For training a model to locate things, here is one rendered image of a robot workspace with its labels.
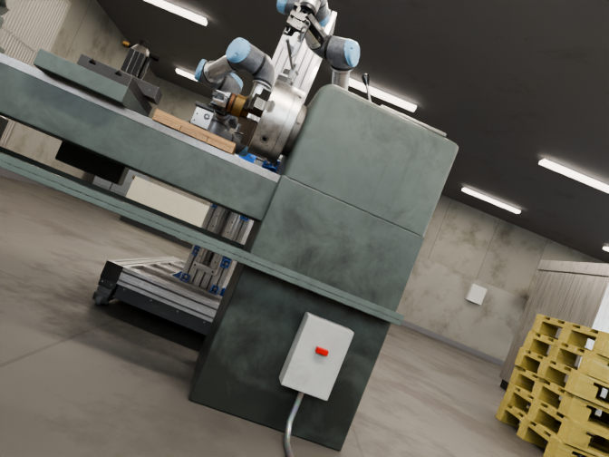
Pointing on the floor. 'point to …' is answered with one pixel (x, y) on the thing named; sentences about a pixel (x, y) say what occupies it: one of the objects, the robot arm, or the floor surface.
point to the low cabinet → (173, 204)
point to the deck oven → (564, 305)
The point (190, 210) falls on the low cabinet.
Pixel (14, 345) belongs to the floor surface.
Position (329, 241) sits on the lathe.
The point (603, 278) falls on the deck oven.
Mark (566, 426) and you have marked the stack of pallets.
